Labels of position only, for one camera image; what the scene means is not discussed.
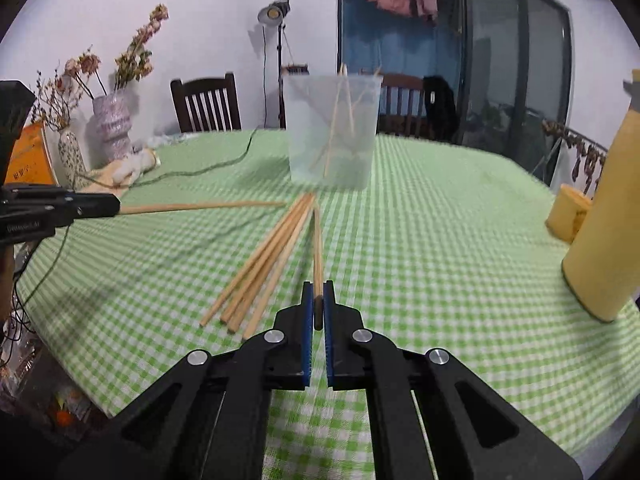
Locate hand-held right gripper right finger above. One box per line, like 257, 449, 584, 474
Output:
322, 280, 584, 480

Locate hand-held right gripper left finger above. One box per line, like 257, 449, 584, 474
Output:
55, 281, 316, 480

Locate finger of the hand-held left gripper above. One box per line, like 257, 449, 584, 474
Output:
0, 193, 122, 222
0, 185, 77, 203

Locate tan bamboo chopstick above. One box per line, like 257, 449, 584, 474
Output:
350, 65, 383, 111
339, 74, 356, 137
310, 139, 335, 171
311, 205, 325, 331
322, 63, 348, 179
118, 200, 287, 216

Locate row of wooden chopsticks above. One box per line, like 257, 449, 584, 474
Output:
198, 192, 317, 342

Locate clear plastic container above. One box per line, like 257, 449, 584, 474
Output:
282, 72, 385, 191

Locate orange book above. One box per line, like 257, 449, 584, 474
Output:
4, 122, 59, 189

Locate beige work gloves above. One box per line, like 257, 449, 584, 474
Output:
79, 147, 162, 197

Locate small floral vase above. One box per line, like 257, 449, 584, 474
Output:
57, 129, 89, 191

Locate dried rose bunch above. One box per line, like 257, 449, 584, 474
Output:
34, 49, 104, 132

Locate pink white ribbed vase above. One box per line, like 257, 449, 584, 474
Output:
92, 90, 134, 164

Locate green checkered tablecloth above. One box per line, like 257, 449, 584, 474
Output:
12, 128, 640, 480

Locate tall dried flower bunch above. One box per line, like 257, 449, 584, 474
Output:
113, 3, 170, 92

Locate dark wooden slatted chair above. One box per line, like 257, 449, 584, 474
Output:
169, 72, 242, 134
377, 73, 436, 139

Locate black jacket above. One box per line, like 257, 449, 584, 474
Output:
422, 75, 459, 144

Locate studio lamp on stand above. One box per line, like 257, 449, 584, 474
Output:
257, 0, 294, 129

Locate yellow cup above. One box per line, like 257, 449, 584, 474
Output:
544, 183, 594, 244

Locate yellow thermos jug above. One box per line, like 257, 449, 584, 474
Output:
560, 68, 640, 324

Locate blue curtain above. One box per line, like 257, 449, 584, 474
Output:
342, 9, 464, 107

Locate hanging dried food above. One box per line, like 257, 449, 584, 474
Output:
542, 119, 609, 197

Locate black framed glass door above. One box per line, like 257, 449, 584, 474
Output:
335, 0, 574, 187

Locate black cable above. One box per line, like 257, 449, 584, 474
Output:
14, 129, 259, 312

